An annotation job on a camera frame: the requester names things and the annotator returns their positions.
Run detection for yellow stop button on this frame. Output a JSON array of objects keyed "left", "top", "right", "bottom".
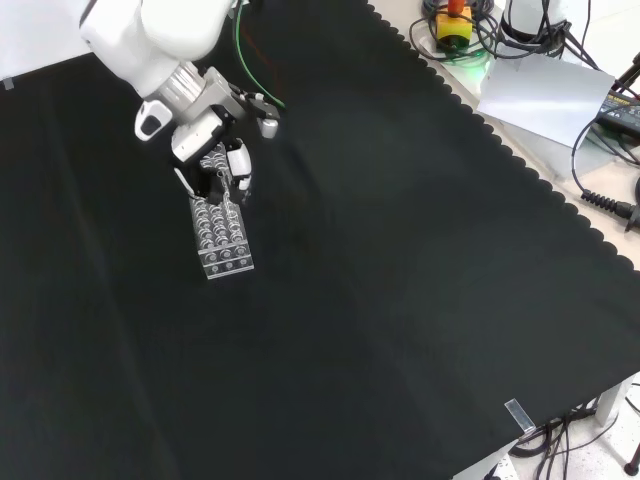
[{"left": 433, "top": 0, "right": 474, "bottom": 52}]

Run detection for white table leg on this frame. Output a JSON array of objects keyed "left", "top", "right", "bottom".
[{"left": 593, "top": 382, "right": 629, "bottom": 427}]

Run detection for black tripod leg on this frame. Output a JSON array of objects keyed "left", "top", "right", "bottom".
[{"left": 610, "top": 48, "right": 640, "bottom": 97}]

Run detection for black power adapter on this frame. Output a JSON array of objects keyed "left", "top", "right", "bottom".
[{"left": 593, "top": 91, "right": 640, "bottom": 135}]

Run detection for black cables under table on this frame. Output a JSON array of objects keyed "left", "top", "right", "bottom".
[{"left": 507, "top": 407, "right": 604, "bottom": 480}]

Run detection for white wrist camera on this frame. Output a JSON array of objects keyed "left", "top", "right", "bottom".
[{"left": 133, "top": 98, "right": 175, "bottom": 144}]

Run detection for black bench cloth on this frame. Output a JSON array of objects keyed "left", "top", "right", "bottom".
[{"left": 0, "top": 0, "right": 640, "bottom": 480}]

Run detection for black ribbed plug cable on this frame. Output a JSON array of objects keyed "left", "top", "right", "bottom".
[{"left": 569, "top": 117, "right": 640, "bottom": 232}]

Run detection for clear plastic test tube rack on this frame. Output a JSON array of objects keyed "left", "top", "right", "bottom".
[{"left": 187, "top": 142, "right": 257, "bottom": 281}]

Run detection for pale grey board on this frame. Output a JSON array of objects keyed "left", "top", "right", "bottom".
[{"left": 476, "top": 53, "right": 616, "bottom": 150}]

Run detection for clear glass test tube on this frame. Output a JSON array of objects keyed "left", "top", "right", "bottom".
[{"left": 217, "top": 169, "right": 239, "bottom": 217}]

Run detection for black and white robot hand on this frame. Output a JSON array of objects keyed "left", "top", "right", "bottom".
[{"left": 171, "top": 66, "right": 282, "bottom": 207}]

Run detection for green cable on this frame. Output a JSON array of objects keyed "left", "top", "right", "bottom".
[{"left": 233, "top": 0, "right": 287, "bottom": 110}]

